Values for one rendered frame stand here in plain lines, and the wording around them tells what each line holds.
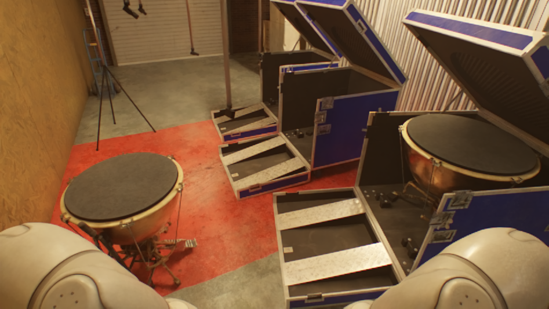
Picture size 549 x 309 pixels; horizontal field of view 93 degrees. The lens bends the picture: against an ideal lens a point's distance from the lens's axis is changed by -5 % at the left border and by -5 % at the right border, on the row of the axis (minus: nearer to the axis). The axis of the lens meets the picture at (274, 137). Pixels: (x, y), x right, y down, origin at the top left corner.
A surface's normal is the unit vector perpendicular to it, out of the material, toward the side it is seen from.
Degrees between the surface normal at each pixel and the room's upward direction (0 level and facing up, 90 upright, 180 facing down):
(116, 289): 56
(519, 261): 17
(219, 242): 0
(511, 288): 34
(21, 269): 24
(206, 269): 0
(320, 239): 2
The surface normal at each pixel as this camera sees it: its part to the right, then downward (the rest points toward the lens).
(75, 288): 0.00, -0.55
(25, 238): -0.03, -0.91
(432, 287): -0.70, -0.71
